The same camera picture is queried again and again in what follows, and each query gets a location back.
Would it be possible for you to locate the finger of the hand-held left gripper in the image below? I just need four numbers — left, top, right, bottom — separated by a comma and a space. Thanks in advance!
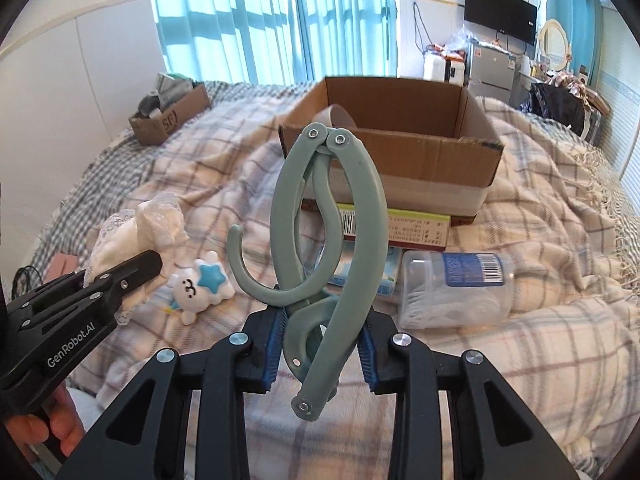
15, 250, 164, 334

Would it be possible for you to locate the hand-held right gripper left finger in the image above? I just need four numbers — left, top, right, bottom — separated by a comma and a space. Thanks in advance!
52, 305, 291, 480

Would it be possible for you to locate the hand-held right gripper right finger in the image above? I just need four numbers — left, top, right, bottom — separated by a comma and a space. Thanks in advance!
357, 310, 588, 480

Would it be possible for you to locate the clear plastic cotton swab jar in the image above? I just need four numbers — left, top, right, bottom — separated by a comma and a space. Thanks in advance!
397, 250, 517, 330

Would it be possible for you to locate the red yellow medicine box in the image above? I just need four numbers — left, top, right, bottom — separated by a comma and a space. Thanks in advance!
336, 203, 451, 251

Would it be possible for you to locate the green folding clothes hanger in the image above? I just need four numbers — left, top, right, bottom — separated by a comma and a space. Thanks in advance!
227, 122, 390, 422

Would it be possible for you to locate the large cardboard box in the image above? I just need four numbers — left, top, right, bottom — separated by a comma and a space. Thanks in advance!
277, 76, 505, 226

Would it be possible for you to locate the person's left hand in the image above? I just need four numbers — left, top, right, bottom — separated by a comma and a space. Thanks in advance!
0, 385, 87, 464

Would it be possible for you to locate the white lace cloth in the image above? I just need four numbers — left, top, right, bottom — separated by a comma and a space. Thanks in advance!
92, 192, 191, 326

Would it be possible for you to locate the white cloud toy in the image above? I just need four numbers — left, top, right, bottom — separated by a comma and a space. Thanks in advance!
166, 259, 236, 326

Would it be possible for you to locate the blue tissue packet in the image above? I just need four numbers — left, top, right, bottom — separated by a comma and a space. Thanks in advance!
320, 246, 406, 297

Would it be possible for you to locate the small cardboard box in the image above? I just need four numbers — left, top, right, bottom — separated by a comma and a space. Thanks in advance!
129, 82, 213, 147

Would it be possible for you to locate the white green small box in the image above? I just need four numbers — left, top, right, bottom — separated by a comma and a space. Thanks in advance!
155, 72, 193, 96

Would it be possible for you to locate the plaid fringed blanket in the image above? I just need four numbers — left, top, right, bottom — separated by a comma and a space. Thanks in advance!
67, 82, 640, 480

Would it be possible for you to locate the brown tape roll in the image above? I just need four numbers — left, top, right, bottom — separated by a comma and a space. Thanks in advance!
313, 104, 357, 131

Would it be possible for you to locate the wide cyan curtain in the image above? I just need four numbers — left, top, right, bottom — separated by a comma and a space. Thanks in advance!
145, 0, 301, 86

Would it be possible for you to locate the white suitcase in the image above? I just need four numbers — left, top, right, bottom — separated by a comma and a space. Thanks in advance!
422, 52, 468, 83

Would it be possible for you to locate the silver small fridge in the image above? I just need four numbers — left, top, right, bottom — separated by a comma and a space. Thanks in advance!
470, 40, 518, 106

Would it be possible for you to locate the black jacket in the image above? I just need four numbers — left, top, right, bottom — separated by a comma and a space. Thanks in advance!
529, 82, 603, 143

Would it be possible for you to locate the clear plastic bag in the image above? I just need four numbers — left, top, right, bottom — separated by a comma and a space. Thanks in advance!
447, 25, 481, 56

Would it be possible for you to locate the patterned cloth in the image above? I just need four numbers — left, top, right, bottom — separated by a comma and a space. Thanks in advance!
550, 72, 591, 96

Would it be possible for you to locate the white oval mirror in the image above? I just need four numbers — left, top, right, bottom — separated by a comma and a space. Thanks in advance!
537, 19, 571, 73

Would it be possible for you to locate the black television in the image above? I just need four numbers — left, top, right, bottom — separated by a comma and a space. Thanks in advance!
464, 0, 539, 46

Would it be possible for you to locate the narrow cyan curtain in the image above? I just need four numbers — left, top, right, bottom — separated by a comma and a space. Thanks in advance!
542, 0, 606, 86

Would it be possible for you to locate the black wall cable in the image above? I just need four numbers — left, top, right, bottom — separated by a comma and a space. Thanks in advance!
412, 1, 436, 53

